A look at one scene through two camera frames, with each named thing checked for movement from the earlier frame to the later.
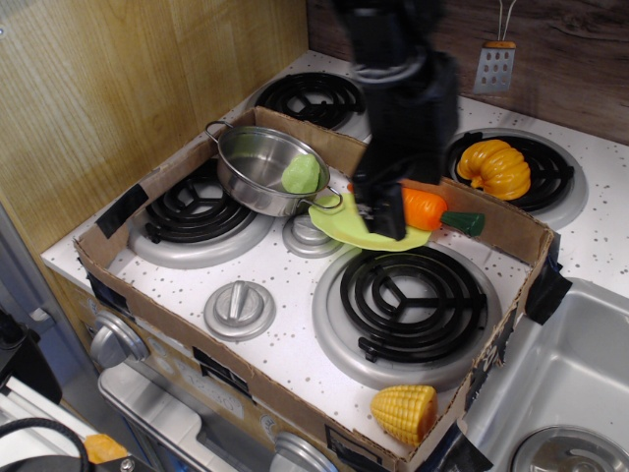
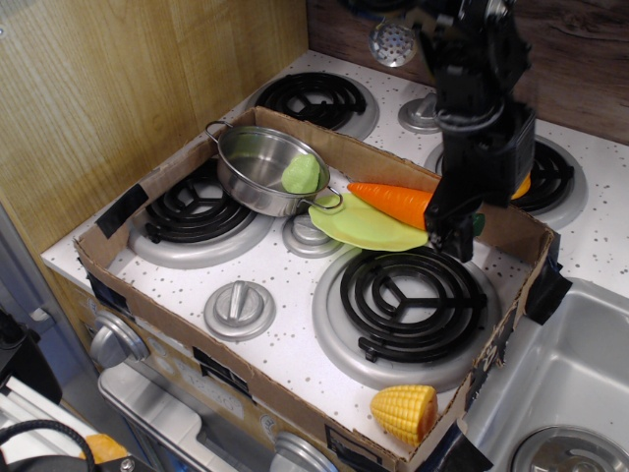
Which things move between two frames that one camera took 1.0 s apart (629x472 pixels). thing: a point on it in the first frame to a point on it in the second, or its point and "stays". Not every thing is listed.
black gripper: [414, 103] to [488, 150]
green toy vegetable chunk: [301, 175] stays
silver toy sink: [559, 401] stays
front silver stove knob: [240, 311] stays
